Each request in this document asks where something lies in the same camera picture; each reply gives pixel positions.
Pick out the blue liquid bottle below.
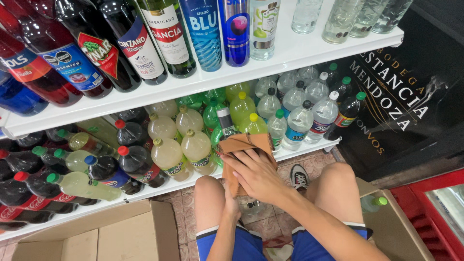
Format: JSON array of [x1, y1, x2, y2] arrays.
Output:
[[0, 67, 50, 117]]

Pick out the person's right hand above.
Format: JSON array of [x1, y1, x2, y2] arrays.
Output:
[[220, 148, 293, 206]]

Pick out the blue ribbed glass bottle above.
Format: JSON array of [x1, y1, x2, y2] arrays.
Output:
[[178, 0, 223, 72]]

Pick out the grey sneaker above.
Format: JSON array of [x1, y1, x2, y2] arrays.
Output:
[[290, 163, 311, 191]]

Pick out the open brown cardboard box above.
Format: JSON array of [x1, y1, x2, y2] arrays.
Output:
[[12, 200, 181, 261], [356, 177, 435, 261]]

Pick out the group of pale yellow soda bottles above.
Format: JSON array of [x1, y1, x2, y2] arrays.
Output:
[[46, 100, 219, 202]]

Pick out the blue shorts with white trim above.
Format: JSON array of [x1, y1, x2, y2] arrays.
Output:
[[196, 222, 374, 261]]

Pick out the person's left hand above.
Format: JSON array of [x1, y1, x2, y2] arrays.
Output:
[[222, 179, 243, 222]]

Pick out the dark bottle red shield label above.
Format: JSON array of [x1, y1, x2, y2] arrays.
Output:
[[54, 0, 142, 93]]

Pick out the group of clear water bottles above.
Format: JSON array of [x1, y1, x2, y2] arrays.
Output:
[[254, 65, 340, 152]]

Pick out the pale bottle with green cap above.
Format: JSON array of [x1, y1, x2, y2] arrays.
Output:
[[360, 195, 389, 214]]

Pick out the white metal shelf rack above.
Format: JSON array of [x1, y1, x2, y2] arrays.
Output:
[[0, 26, 405, 242]]

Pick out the dark soda bottle green cap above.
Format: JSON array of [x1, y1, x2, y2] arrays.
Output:
[[331, 76, 353, 104], [323, 91, 367, 141], [326, 63, 341, 86]]

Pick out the black cooler with gold lettering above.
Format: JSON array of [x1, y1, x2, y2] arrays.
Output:
[[319, 0, 464, 183]]

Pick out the person's right leg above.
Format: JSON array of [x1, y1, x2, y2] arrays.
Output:
[[305, 162, 364, 226]]

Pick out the dark bottle white blue label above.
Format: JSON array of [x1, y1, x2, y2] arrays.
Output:
[[92, 0, 169, 86]]

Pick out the person's left leg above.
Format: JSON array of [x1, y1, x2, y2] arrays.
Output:
[[194, 175, 241, 233]]

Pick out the glossy blue bottle pink dot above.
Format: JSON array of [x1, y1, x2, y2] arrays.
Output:
[[218, 0, 251, 68]]

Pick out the clear bottle green apple label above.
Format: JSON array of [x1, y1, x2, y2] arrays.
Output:
[[249, 0, 282, 61]]

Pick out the brown cleaning cloth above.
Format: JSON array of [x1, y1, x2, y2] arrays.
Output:
[[217, 133, 278, 198]]

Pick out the person's leg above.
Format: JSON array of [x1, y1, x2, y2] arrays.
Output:
[[194, 175, 241, 233], [305, 162, 364, 226]]

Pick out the white sneaker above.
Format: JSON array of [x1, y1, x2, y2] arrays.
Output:
[[264, 242, 295, 261]]

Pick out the clear glass liquor bottle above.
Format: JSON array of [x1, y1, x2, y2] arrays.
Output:
[[371, 0, 414, 35], [321, 0, 367, 45], [349, 0, 386, 39], [291, 0, 324, 35]]

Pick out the group of green soda bottles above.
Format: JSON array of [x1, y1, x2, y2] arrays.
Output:
[[175, 81, 269, 167]]

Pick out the green bottle white red label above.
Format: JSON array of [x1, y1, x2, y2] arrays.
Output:
[[136, 0, 198, 79]]

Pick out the group of dark cola bottles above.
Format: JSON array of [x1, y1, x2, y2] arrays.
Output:
[[0, 107, 170, 232]]

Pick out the red chest freezer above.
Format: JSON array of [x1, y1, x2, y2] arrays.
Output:
[[390, 169, 464, 261]]

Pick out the red liquor bottle blue label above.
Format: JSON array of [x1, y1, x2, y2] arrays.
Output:
[[2, 0, 114, 99]]

